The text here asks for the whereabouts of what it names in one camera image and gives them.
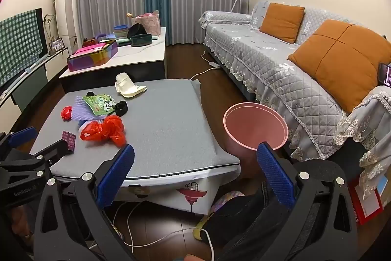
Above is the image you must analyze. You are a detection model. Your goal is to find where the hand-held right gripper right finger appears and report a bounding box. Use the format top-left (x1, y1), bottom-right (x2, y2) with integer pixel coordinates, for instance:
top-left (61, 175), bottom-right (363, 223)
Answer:
top-left (257, 142), bottom-right (361, 261)

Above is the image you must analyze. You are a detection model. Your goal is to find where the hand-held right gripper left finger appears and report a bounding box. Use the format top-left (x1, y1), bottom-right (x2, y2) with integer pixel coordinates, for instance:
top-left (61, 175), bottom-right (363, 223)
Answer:
top-left (33, 143), bottom-right (135, 261)

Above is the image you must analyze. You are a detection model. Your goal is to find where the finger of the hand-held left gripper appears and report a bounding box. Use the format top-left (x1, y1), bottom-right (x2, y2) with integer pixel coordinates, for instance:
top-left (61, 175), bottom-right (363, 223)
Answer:
top-left (29, 139), bottom-right (70, 170)
top-left (0, 126), bottom-right (39, 158)

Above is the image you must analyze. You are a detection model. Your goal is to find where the pink plastic bin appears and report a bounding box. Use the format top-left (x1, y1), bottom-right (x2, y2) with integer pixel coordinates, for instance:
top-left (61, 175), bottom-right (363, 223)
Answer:
top-left (223, 102), bottom-right (289, 164)

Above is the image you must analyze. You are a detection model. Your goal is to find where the maroon patterned small packet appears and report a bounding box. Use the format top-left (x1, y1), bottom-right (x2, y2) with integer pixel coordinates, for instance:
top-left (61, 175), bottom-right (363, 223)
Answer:
top-left (62, 130), bottom-right (76, 151)

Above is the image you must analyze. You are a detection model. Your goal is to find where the small red plastic bag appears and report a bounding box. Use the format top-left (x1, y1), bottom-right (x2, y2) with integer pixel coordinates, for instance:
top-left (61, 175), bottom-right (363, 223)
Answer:
top-left (60, 106), bottom-right (74, 121)

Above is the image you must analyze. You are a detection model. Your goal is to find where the purple foam fruit net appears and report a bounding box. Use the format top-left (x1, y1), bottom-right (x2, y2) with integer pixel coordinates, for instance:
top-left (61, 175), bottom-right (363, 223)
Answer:
top-left (71, 96), bottom-right (106, 124)

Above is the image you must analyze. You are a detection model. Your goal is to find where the large red plastic bag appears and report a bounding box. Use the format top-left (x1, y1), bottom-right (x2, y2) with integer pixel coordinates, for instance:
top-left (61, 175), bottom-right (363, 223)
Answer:
top-left (79, 115), bottom-right (126, 148)

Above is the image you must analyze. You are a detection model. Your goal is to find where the grey green television cabinet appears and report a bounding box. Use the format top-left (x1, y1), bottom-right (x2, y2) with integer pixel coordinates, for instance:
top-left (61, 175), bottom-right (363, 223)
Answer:
top-left (0, 47), bottom-right (69, 133)

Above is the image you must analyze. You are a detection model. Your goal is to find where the colourful slipper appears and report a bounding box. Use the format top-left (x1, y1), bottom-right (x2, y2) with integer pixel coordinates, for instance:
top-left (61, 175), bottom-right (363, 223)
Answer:
top-left (194, 190), bottom-right (246, 241)

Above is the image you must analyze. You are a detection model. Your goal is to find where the white printed storage box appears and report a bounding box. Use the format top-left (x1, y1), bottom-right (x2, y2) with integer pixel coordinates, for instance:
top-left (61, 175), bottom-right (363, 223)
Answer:
top-left (116, 171), bottom-right (239, 216)

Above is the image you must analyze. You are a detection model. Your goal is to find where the person's dark trouser leg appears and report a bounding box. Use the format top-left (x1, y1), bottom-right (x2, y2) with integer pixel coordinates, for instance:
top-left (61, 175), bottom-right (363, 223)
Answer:
top-left (202, 182), bottom-right (294, 261)

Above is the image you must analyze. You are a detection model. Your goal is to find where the green panda snack packet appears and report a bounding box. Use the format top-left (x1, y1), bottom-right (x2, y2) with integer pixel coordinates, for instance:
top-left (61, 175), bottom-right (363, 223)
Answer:
top-left (82, 93), bottom-right (117, 116)

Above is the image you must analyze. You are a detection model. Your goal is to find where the dark floral hair scrunchie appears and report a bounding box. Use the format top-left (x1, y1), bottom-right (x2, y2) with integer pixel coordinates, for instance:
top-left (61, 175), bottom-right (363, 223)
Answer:
top-left (114, 100), bottom-right (129, 117)

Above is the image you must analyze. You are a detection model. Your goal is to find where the white and blue stick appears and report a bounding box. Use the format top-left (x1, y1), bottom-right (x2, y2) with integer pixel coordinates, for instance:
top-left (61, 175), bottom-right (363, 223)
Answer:
top-left (0, 55), bottom-right (49, 101)

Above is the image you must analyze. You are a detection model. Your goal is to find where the grey foam mat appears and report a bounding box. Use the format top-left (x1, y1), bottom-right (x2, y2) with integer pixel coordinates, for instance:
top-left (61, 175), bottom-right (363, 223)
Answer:
top-left (30, 79), bottom-right (241, 185)

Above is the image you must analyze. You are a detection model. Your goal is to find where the green checked cloth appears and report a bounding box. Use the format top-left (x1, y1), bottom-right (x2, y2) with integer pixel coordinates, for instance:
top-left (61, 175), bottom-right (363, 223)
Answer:
top-left (0, 8), bottom-right (45, 82)

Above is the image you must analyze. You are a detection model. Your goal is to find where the iridescent colourful gift box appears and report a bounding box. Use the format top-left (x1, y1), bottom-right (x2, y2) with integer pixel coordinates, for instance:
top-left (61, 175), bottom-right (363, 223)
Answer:
top-left (66, 40), bottom-right (119, 72)

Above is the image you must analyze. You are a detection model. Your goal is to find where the red and white box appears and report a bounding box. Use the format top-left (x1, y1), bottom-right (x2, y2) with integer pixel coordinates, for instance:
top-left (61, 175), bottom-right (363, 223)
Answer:
top-left (348, 177), bottom-right (384, 225)

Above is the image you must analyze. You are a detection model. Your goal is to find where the black television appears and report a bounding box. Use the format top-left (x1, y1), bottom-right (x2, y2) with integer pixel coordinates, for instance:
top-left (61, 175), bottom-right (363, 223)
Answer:
top-left (0, 7), bottom-right (49, 87)

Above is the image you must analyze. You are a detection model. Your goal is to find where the sofa with grey quilted cover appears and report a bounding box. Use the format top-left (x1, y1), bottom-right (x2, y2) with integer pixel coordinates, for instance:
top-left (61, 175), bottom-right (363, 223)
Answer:
top-left (198, 1), bottom-right (391, 206)

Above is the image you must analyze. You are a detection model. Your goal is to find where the bamboo plant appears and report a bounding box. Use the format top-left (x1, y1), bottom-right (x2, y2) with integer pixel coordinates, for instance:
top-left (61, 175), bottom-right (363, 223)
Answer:
top-left (43, 13), bottom-right (58, 47)

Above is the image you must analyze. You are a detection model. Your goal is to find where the white top coffee table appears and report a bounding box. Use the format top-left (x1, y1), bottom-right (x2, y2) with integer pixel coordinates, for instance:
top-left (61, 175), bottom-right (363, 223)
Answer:
top-left (59, 27), bottom-right (167, 93)

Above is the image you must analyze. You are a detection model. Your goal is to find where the large orange cushion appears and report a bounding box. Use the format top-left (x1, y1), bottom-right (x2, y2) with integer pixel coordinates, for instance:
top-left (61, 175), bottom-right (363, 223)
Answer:
top-left (288, 19), bottom-right (388, 114)

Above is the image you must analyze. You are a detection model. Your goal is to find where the dark green container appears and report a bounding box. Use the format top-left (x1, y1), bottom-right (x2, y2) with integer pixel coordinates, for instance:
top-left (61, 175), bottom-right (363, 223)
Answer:
top-left (130, 34), bottom-right (153, 47)

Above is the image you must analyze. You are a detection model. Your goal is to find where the stack of blue bowls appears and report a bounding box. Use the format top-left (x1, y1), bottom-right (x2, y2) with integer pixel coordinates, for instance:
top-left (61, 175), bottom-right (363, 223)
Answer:
top-left (114, 24), bottom-right (130, 38)

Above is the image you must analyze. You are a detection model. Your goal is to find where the white standing air conditioner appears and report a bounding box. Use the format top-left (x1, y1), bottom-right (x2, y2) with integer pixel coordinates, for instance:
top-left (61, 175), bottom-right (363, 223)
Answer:
top-left (55, 0), bottom-right (77, 50)

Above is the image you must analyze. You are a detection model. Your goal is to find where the black bag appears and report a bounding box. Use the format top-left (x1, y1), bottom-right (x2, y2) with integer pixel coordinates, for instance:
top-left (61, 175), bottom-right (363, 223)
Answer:
top-left (127, 23), bottom-right (147, 39)

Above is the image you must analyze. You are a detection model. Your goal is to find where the smartphone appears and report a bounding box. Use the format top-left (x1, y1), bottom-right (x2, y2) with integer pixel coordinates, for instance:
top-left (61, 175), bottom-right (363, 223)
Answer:
top-left (379, 63), bottom-right (391, 87)

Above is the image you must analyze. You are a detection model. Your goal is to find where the small orange cushion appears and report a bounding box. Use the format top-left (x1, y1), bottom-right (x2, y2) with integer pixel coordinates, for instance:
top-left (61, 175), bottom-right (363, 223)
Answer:
top-left (260, 2), bottom-right (305, 44)

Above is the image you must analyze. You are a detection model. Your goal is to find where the pink basket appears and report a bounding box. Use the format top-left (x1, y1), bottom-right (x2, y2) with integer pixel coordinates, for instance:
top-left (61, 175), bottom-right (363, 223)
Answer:
top-left (132, 13), bottom-right (161, 37)

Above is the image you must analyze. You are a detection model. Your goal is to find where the white floor cable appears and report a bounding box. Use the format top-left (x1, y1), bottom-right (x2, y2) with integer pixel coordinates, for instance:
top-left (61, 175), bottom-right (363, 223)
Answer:
top-left (113, 201), bottom-right (214, 261)

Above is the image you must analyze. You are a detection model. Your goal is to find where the photo frame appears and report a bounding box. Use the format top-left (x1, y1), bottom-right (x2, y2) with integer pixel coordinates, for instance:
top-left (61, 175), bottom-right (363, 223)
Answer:
top-left (48, 38), bottom-right (65, 51)

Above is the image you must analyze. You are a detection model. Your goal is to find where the white power cable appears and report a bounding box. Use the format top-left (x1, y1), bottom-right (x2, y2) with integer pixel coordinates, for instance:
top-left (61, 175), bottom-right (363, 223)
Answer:
top-left (189, 48), bottom-right (214, 81)

